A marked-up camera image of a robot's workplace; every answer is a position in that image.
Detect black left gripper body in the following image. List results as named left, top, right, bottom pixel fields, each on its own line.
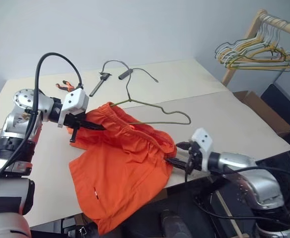
left=60, top=112, right=88, bottom=132

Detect orange and black pliers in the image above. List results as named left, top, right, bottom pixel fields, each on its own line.
left=55, top=79, right=76, bottom=93

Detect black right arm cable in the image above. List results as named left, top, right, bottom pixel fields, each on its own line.
left=184, top=165, right=290, bottom=225

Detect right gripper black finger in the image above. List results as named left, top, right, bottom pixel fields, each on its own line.
left=176, top=141, right=193, bottom=151
left=163, top=158, right=188, bottom=172

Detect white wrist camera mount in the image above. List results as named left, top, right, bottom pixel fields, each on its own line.
left=58, top=88, right=90, bottom=128
left=190, top=127, right=213, bottom=172

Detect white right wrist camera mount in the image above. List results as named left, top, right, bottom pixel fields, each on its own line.
left=190, top=127, right=213, bottom=172

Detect brown cardboard box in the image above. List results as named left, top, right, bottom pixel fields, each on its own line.
left=231, top=90, right=290, bottom=138

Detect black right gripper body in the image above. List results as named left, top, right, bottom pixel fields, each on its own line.
left=185, top=144, right=203, bottom=175

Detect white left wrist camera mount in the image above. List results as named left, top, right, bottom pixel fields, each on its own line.
left=58, top=88, right=90, bottom=128

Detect black caliper tool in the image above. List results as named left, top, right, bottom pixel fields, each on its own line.
left=88, top=71, right=113, bottom=97

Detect wooden clothes rack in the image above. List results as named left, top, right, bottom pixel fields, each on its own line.
left=220, top=8, right=290, bottom=87

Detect orange shorts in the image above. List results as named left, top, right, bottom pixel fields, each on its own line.
left=68, top=101, right=178, bottom=236

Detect gray wire hanger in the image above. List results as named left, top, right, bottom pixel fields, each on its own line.
left=214, top=18, right=286, bottom=65

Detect olive wire hanger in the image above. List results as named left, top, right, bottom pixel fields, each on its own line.
left=110, top=67, right=192, bottom=126

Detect dark rounded object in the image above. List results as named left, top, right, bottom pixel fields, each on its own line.
left=158, top=209, right=193, bottom=238

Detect thin wooden stick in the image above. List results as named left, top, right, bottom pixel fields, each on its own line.
left=216, top=190, right=247, bottom=238

